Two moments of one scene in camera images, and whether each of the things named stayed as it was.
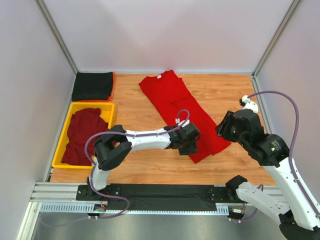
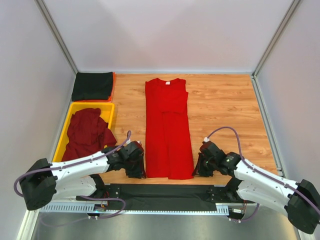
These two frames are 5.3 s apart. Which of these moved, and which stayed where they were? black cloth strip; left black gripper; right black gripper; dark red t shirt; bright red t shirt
Moved: right black gripper; left black gripper; bright red t shirt
Stayed: black cloth strip; dark red t shirt
